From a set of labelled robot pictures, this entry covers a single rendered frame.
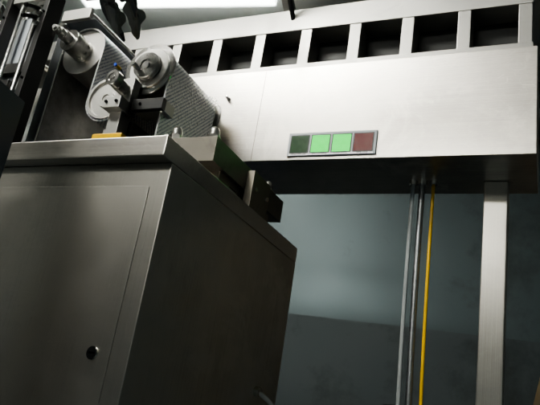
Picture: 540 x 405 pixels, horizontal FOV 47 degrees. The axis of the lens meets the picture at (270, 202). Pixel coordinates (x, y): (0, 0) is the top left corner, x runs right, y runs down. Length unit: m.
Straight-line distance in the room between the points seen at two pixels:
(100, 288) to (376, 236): 2.96
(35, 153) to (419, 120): 0.94
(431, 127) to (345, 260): 2.33
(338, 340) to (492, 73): 2.39
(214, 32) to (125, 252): 1.14
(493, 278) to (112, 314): 0.97
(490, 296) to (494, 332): 0.09
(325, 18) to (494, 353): 1.05
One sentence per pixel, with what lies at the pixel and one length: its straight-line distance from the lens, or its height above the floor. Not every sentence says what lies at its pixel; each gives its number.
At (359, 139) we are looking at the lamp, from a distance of 1.66.
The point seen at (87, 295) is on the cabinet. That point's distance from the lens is 1.11.
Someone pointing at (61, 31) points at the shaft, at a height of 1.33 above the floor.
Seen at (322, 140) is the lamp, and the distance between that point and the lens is 1.70.
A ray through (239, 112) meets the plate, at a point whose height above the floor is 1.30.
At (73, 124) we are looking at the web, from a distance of 1.88.
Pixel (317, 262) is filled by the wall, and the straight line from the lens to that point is 3.90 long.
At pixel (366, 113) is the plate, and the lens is 1.70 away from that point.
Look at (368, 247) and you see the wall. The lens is 3.90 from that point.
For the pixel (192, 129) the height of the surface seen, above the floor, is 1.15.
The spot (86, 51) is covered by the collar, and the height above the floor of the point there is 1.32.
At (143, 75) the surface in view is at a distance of 1.61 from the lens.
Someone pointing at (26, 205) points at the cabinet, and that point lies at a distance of 1.28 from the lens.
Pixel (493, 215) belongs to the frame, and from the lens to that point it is 1.70.
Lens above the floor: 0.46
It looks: 19 degrees up
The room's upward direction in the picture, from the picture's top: 9 degrees clockwise
